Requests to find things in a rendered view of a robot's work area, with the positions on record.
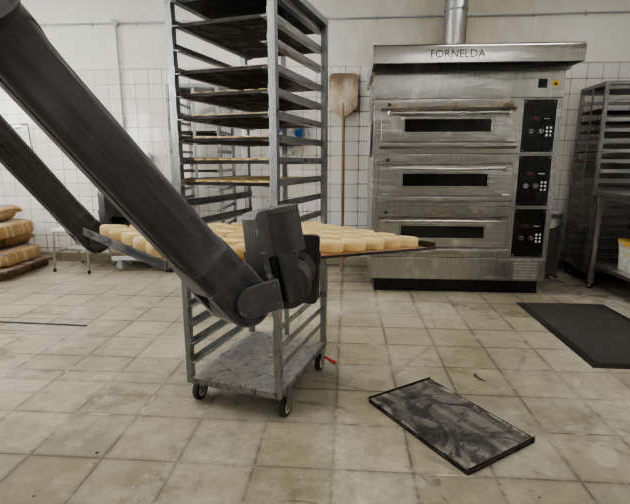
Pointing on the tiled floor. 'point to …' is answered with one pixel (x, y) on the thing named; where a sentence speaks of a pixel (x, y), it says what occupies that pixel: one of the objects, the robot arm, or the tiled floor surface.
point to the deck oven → (465, 161)
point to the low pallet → (14, 269)
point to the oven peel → (344, 92)
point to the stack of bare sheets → (451, 424)
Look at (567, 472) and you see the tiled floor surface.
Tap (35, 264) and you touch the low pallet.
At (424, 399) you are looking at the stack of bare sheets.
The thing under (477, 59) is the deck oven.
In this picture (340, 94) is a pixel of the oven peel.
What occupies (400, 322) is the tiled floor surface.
